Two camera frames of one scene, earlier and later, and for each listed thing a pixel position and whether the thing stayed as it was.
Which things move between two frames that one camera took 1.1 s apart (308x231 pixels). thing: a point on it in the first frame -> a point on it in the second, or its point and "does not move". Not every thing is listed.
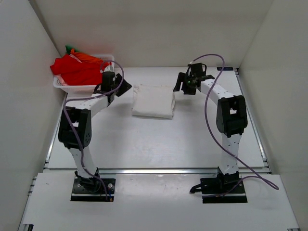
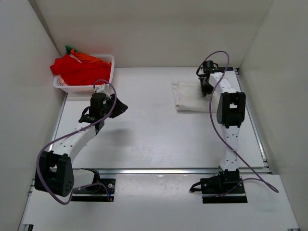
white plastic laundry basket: [83, 89] does not move
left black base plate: [80, 194] does not move
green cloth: [68, 49] does not move
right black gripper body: [187, 86] -> [206, 89]
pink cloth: [60, 80] does not move
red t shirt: [74, 72] does not move
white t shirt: [153, 101] -> [188, 96]
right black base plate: [211, 192] does not move
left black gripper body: [124, 87] -> [118, 108]
